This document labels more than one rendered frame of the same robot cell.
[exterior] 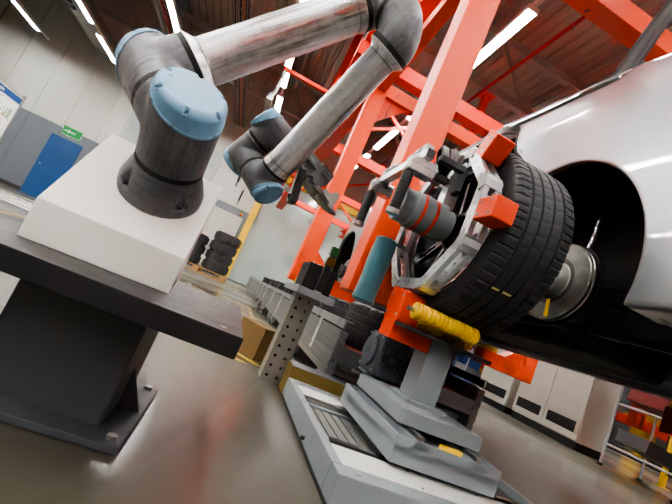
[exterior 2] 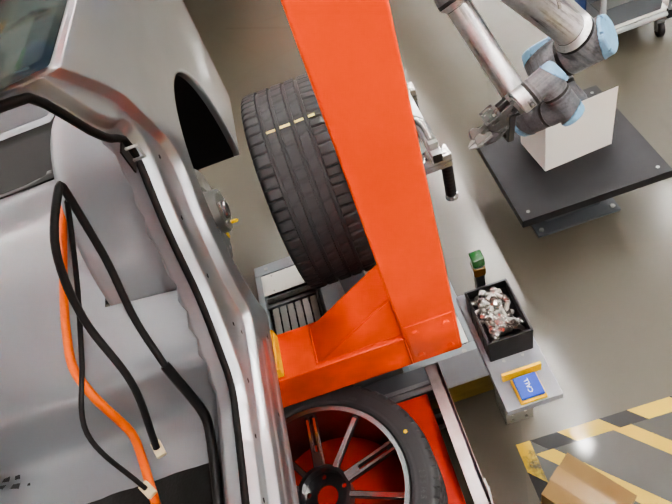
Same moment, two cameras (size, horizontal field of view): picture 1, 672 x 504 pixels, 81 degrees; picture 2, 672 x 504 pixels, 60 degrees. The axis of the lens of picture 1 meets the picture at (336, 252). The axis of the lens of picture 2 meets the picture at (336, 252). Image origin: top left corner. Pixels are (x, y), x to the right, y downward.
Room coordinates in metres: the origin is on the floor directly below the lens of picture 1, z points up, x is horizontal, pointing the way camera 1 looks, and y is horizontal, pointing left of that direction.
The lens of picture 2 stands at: (2.79, -0.04, 2.14)
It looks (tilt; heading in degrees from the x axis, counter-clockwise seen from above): 49 degrees down; 198
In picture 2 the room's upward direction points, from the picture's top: 24 degrees counter-clockwise
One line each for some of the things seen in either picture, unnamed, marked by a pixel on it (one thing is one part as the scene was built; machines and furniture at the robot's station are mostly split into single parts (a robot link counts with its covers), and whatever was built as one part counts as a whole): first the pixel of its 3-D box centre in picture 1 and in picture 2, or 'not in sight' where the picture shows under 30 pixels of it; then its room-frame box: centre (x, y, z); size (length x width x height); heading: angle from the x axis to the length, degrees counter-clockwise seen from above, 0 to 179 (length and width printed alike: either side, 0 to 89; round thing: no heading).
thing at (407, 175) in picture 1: (400, 191); not in sight; (1.17, -0.11, 0.83); 0.04 x 0.04 x 0.16
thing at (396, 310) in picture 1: (410, 320); not in sight; (1.39, -0.34, 0.48); 0.16 x 0.12 x 0.17; 103
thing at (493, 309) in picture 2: (315, 277); (498, 318); (1.83, 0.04, 0.51); 0.20 x 0.14 x 0.13; 12
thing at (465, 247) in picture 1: (438, 223); not in sight; (1.39, -0.30, 0.85); 0.54 x 0.07 x 0.54; 13
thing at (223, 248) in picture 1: (206, 250); not in sight; (9.41, 2.87, 0.55); 1.40 x 0.80 x 1.09; 100
